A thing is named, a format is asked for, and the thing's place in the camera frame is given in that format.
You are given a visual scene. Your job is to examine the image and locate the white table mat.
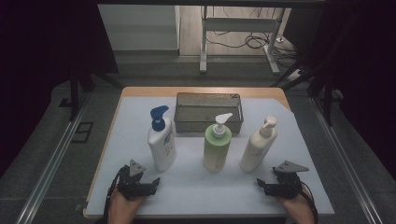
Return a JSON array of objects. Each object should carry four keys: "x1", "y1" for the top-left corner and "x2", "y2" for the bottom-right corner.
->
[{"x1": 84, "y1": 96, "x2": 336, "y2": 217}]

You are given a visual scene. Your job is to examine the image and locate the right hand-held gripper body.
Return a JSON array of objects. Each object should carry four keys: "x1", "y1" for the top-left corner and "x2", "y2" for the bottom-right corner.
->
[{"x1": 272, "y1": 160, "x2": 310, "y2": 201}]

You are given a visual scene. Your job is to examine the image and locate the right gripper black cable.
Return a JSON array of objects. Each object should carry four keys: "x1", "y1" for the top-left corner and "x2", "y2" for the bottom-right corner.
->
[{"x1": 298, "y1": 181, "x2": 319, "y2": 224}]

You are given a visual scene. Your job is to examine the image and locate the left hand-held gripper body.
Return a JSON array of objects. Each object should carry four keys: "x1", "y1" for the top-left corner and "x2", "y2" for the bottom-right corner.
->
[{"x1": 116, "y1": 159, "x2": 153, "y2": 202}]

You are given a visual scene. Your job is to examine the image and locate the green pump bottle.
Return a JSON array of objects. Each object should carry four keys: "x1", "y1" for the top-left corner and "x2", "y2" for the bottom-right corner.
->
[{"x1": 203, "y1": 112, "x2": 233, "y2": 173}]

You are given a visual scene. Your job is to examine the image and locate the black metal stand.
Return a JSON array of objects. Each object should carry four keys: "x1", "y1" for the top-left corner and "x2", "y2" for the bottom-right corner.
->
[
  {"x1": 270, "y1": 60, "x2": 344, "y2": 127},
  {"x1": 68, "y1": 60, "x2": 123, "y2": 122}
]

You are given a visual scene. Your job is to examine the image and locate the black curtain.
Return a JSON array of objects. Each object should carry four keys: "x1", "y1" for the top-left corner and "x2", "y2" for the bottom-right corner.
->
[
  {"x1": 281, "y1": 0, "x2": 396, "y2": 174},
  {"x1": 0, "y1": 0, "x2": 120, "y2": 176}
]

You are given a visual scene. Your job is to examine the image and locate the cream pump bottle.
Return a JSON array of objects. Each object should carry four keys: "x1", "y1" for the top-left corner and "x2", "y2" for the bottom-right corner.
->
[{"x1": 239, "y1": 116, "x2": 278, "y2": 173}]

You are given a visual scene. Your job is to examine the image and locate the person's left hand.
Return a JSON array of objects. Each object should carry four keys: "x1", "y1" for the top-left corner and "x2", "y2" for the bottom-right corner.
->
[{"x1": 106, "y1": 187, "x2": 147, "y2": 224}]

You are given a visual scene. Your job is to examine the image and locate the black floor cables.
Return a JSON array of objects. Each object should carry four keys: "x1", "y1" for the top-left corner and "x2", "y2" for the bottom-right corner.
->
[{"x1": 205, "y1": 7, "x2": 298, "y2": 68}]

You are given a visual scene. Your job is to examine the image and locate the white power strip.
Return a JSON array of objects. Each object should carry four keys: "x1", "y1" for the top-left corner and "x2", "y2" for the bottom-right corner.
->
[{"x1": 287, "y1": 69, "x2": 304, "y2": 82}]

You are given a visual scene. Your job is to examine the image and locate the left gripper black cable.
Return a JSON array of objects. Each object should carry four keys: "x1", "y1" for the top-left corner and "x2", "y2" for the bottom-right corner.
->
[{"x1": 103, "y1": 165, "x2": 129, "y2": 224}]

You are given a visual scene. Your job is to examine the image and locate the white bottle with blue pump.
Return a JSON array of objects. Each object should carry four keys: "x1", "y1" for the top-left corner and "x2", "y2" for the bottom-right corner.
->
[{"x1": 147, "y1": 105, "x2": 177, "y2": 173}]

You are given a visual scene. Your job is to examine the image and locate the white cabinet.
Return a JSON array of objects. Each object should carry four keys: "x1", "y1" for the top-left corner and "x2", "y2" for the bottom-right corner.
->
[{"x1": 97, "y1": 4, "x2": 181, "y2": 52}]

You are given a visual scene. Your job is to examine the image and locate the metal mesh basket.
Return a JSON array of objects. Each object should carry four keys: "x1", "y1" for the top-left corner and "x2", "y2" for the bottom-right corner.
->
[{"x1": 173, "y1": 91, "x2": 245, "y2": 135}]

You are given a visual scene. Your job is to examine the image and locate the white metal desk frame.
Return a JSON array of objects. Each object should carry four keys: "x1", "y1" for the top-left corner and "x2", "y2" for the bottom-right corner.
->
[{"x1": 199, "y1": 5, "x2": 286, "y2": 76}]

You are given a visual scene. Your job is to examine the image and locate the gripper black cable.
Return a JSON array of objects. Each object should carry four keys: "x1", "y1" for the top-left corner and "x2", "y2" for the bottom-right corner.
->
[
  {"x1": 298, "y1": 181, "x2": 319, "y2": 224},
  {"x1": 103, "y1": 165, "x2": 129, "y2": 224}
]

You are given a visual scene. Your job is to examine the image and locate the aluminium rail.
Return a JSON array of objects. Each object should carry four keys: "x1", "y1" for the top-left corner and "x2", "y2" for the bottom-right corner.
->
[
  {"x1": 14, "y1": 92, "x2": 92, "y2": 224},
  {"x1": 309, "y1": 96, "x2": 383, "y2": 224}
]

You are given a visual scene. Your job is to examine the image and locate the person's right hand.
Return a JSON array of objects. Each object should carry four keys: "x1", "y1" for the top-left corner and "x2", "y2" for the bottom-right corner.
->
[{"x1": 276, "y1": 189, "x2": 316, "y2": 224}]

